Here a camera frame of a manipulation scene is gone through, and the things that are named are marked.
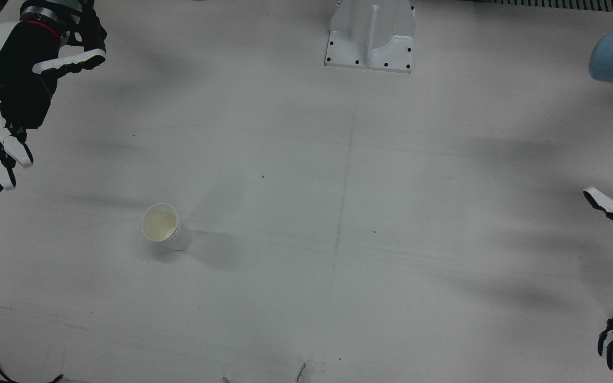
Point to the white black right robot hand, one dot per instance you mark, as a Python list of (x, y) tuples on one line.
[(16, 69)]

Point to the grey silver right robot arm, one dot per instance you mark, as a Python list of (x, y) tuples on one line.
[(46, 9)]

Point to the white paper cup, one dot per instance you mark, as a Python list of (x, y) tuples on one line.
[(165, 226)]

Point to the metal roller rack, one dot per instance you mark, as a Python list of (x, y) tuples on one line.
[(567, 5)]

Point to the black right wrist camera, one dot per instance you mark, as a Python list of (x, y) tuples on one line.
[(92, 29)]

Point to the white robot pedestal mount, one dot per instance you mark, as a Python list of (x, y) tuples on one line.
[(370, 37)]

